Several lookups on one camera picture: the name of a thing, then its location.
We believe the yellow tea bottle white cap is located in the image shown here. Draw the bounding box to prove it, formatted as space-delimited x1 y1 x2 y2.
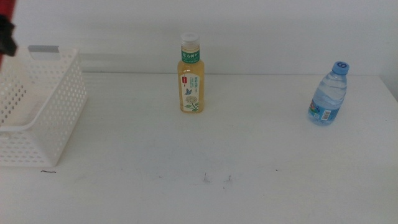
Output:
177 32 206 114

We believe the white perforated plastic basket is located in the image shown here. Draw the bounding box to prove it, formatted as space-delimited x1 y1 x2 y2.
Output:
0 45 88 168

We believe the red drink bottle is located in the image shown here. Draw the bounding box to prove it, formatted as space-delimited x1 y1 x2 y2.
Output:
0 0 17 71

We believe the clear water bottle blue cap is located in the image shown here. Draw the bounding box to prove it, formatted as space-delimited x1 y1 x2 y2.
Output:
307 60 350 127

